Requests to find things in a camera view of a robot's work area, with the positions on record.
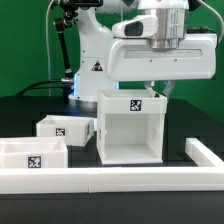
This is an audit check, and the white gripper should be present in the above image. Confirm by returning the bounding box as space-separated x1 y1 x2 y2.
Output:
106 15 217 97

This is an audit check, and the white drawer cabinet box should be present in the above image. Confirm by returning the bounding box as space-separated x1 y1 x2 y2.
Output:
97 90 167 165

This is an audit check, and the white drawer back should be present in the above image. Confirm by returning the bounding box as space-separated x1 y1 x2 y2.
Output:
36 115 94 147

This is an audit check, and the white drawer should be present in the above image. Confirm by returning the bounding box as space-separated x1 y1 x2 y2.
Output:
0 137 68 169
36 115 94 147

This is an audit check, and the white L-shaped fence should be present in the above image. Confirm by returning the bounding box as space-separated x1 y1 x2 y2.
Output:
0 138 224 194

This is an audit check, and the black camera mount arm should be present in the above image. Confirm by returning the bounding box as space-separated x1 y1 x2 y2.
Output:
53 0 103 81

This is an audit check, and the white cable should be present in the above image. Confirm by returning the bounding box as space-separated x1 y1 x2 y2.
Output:
45 0 55 98

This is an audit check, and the black cable bundle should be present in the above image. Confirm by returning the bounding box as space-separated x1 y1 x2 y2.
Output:
15 77 75 98

